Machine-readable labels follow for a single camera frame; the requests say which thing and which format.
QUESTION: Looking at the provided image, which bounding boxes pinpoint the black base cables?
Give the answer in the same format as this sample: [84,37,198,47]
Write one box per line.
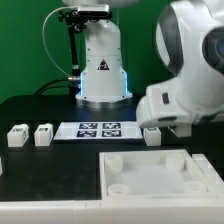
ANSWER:
[35,75,82,96]

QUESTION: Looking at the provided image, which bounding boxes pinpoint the white square tabletop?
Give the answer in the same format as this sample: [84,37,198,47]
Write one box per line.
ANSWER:
[99,149,224,200]

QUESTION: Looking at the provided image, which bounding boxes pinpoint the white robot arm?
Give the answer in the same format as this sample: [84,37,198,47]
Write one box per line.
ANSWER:
[62,0,224,129]

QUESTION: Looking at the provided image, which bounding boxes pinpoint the white L-shaped obstacle wall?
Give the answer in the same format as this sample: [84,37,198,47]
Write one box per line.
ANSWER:
[0,153,224,224]

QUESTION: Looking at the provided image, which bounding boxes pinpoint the black camera on stand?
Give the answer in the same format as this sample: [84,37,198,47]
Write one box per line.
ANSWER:
[77,4,110,18]

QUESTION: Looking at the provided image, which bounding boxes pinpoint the white marker tag sheet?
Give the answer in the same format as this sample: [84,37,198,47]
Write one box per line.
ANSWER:
[54,121,142,140]

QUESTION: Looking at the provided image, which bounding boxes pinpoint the grey camera cable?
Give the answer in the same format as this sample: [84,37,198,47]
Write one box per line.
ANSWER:
[41,5,80,78]

